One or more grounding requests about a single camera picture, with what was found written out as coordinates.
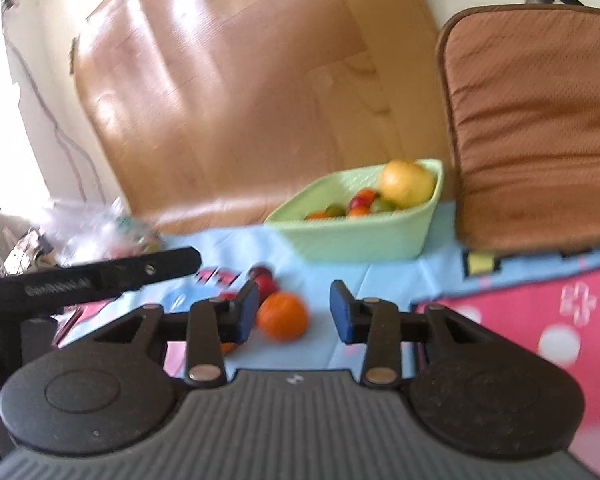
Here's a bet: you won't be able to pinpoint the thin dark wall cable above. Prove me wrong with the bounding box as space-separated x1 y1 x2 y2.
0 0 106 203

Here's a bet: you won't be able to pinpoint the light green plastic basket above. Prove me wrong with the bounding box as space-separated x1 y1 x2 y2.
264 159 445 262

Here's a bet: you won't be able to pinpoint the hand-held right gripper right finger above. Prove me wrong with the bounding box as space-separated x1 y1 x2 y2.
329 280 486 388

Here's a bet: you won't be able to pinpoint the brown seat cushion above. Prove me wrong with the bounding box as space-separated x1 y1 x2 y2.
435 4 600 253

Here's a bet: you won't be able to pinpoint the clear plastic bag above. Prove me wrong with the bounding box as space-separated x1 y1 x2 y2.
45 197 163 266

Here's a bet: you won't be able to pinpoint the wood-pattern board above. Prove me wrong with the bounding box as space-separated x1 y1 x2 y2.
71 0 453 236

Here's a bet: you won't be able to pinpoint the large yellow grapefruit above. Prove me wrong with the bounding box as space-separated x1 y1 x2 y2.
378 160 437 207

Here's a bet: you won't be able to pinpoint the small red cherry tomato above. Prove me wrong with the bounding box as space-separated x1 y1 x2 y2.
257 278 280 306

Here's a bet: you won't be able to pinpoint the small fruits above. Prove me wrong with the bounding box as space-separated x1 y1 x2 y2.
349 189 378 211

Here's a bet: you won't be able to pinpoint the cartoon pig printed blanket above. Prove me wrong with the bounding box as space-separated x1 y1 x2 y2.
55 200 600 478

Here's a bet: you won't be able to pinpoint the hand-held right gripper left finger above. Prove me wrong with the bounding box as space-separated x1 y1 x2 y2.
92 280 261 388

